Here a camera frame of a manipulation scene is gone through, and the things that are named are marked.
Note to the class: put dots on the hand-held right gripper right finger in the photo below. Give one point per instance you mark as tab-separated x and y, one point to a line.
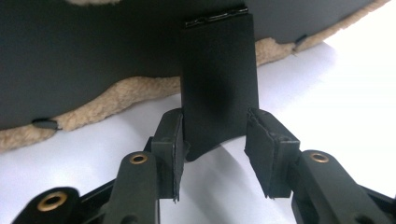
271	161

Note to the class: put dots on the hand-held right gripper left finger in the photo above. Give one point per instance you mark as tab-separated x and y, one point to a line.
168	155

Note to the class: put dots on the beige fleece cover dark backing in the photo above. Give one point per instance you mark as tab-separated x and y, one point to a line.
77	62

